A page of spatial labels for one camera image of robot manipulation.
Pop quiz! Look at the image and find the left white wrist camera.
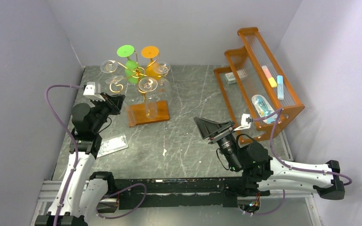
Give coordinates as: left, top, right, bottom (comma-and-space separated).
83, 81, 104, 101

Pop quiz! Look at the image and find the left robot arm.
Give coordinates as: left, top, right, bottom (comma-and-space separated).
34, 93, 125, 226

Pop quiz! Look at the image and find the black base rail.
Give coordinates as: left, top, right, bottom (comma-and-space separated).
106, 177, 271, 210

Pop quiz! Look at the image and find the orange wooden shelf rack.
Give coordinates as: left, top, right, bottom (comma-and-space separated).
214, 27, 304, 137

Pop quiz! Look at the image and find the orange plastic wine glass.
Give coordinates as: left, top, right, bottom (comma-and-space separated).
141, 46, 161, 80

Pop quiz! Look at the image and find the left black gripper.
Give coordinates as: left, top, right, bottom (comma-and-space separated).
91, 93, 125, 133

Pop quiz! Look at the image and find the pink yellow highlighter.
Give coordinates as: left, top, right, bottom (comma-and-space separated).
261, 65, 277, 88

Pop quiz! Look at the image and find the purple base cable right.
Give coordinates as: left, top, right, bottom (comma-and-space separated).
242, 189, 286, 217

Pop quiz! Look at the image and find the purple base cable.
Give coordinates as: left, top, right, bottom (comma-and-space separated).
242, 189, 286, 217
95, 183, 148, 220

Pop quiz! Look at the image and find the gold wire glass rack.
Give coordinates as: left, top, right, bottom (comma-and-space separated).
100, 45, 171, 127

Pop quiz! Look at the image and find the light blue highlighter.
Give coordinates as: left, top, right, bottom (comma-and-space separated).
277, 75, 284, 100

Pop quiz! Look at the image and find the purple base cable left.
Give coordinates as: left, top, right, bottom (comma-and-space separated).
95, 183, 148, 220

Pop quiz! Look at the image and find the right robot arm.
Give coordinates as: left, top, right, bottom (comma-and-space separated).
193, 117, 346, 200

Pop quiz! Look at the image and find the green plastic wine glass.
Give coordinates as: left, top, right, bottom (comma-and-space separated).
117, 45, 139, 84

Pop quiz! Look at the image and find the small white box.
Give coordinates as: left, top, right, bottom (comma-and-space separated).
224, 72, 237, 85

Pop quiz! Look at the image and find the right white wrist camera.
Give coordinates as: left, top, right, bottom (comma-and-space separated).
234, 113, 253, 131

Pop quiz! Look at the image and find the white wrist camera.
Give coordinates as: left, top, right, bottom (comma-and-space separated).
234, 113, 253, 131
83, 81, 104, 101

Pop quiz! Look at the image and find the flat blister pack on table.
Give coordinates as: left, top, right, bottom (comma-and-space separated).
97, 134, 129, 158

